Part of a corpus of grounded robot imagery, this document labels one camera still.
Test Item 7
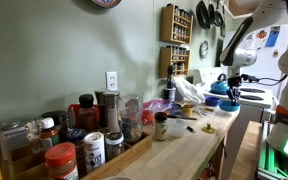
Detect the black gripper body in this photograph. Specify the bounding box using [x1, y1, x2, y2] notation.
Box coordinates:
[227, 75, 244, 91]

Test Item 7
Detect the neon blue bowl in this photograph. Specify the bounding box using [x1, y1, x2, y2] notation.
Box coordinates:
[218, 99, 241, 113]

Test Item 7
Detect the robot base platform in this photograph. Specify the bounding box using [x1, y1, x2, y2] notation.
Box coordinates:
[256, 120, 288, 180]

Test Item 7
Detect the teal kettle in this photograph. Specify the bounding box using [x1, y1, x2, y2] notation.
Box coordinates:
[210, 73, 230, 95]

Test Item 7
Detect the black stove burner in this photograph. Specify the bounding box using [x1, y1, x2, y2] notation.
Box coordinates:
[239, 94, 265, 102]
[238, 87, 267, 94]

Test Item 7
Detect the white stove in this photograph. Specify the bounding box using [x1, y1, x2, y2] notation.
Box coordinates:
[193, 67, 274, 180]

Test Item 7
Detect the white refrigerator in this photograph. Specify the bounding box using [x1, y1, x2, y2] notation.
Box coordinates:
[222, 22, 288, 101]

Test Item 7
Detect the small brass piece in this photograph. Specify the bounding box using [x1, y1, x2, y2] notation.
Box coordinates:
[201, 123, 216, 135]

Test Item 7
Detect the yellow cup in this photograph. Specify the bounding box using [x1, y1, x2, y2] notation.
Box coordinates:
[182, 104, 195, 118]

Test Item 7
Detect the blue paper on refrigerator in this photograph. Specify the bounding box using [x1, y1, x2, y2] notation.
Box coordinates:
[265, 25, 281, 48]

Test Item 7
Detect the dark bottle white label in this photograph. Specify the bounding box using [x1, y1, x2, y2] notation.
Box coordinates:
[163, 64, 177, 103]

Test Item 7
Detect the clear plastic container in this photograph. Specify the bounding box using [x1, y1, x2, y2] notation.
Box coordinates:
[167, 118, 188, 139]

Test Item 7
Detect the wooden kitchen cart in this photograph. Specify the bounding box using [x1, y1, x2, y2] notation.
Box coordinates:
[83, 106, 242, 180]

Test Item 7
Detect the two shelf wooden spice rack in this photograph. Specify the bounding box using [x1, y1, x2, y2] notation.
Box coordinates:
[159, 45, 191, 79]

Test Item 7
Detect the clear plastic bag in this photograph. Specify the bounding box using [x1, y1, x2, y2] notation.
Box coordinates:
[142, 98, 182, 116]

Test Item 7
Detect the small black hanging pan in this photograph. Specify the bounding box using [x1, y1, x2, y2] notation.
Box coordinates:
[207, 0, 216, 25]

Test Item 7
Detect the large black hanging pan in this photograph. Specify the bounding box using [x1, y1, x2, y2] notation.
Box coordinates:
[195, 0, 211, 30]

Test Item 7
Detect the small jar black lid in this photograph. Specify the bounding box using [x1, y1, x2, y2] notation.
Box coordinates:
[154, 111, 169, 142]

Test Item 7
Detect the red container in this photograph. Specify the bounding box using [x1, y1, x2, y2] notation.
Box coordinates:
[141, 109, 155, 126]

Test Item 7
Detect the three shelf wooden spice rack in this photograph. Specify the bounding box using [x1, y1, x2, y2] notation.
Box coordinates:
[159, 3, 194, 45]

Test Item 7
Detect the tall clear glass jar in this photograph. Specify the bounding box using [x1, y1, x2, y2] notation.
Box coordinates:
[118, 94, 144, 146]

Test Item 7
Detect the wooden spice tray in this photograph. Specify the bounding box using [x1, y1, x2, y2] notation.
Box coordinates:
[3, 131, 153, 180]

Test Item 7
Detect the steel pepper grinder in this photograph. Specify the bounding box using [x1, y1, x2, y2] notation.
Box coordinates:
[102, 91, 122, 133]

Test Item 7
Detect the jar with silver lid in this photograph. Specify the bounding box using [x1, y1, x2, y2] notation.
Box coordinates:
[104, 131, 126, 162]

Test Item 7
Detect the sauce bottle black cap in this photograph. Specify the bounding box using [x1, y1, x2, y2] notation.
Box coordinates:
[77, 93, 98, 134]

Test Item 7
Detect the white spice shaker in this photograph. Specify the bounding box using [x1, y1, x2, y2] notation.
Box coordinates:
[83, 131, 106, 174]

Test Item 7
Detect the red box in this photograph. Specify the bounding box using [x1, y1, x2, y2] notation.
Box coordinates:
[67, 103, 82, 129]

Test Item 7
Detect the jar with blue lid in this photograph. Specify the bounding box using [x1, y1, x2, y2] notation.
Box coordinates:
[65, 128, 88, 178]

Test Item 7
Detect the jar with wide black lid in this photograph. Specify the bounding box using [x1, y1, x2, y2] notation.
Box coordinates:
[41, 110, 71, 141]

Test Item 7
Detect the jar with red lid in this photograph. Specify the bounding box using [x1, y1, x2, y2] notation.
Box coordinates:
[44, 142, 80, 180]

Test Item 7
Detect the small bottle white cap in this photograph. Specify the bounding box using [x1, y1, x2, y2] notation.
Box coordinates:
[38, 117, 60, 149]

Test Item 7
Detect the small clear glass jar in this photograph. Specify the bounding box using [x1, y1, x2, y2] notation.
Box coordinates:
[26, 119, 42, 154]

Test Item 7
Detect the glass jar white label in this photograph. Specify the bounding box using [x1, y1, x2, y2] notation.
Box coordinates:
[0, 119, 32, 161]

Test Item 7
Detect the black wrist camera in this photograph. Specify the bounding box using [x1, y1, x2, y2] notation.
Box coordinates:
[240, 74, 260, 84]

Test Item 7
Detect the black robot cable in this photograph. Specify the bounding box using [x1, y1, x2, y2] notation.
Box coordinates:
[242, 73, 288, 88]

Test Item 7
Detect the round wall clock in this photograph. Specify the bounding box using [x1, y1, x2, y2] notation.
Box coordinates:
[199, 40, 209, 60]

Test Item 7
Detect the black handled knife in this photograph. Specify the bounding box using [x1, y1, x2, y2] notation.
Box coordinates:
[166, 114, 198, 122]

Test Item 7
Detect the wooden wall cabinet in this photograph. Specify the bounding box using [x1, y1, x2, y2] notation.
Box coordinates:
[228, 0, 262, 20]

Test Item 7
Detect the white wall outlet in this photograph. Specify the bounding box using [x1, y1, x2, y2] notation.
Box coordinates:
[105, 71, 119, 92]

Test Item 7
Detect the decorative wall plate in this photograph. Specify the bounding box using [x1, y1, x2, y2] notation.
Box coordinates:
[90, 0, 122, 9]

